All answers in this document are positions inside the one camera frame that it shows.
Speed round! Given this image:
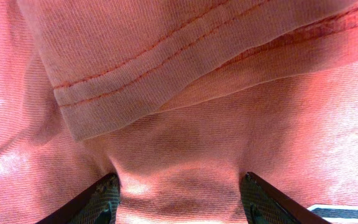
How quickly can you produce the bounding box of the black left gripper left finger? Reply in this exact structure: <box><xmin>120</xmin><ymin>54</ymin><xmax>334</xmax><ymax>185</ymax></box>
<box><xmin>37</xmin><ymin>173</ymin><xmax>121</xmax><ymax>224</ymax></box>

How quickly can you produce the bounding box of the red orange t-shirt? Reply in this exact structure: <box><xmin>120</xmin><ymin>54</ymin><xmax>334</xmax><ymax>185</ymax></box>
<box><xmin>0</xmin><ymin>0</ymin><xmax>358</xmax><ymax>223</ymax></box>

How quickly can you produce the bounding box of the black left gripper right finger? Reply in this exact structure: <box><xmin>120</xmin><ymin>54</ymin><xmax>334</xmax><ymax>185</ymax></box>
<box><xmin>240</xmin><ymin>172</ymin><xmax>330</xmax><ymax>224</ymax></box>

